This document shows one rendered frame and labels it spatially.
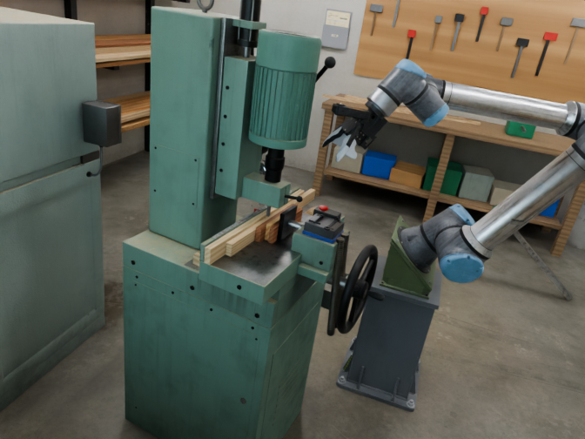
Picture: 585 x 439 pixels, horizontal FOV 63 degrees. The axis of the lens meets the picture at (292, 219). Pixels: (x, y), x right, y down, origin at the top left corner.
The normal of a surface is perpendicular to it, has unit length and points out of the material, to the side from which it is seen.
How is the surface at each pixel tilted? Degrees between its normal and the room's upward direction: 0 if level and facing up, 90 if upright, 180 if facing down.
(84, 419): 0
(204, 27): 90
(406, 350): 90
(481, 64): 90
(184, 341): 90
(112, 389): 0
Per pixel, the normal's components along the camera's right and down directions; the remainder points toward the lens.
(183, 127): -0.44, 0.32
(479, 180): -0.20, 0.38
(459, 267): -0.15, 0.65
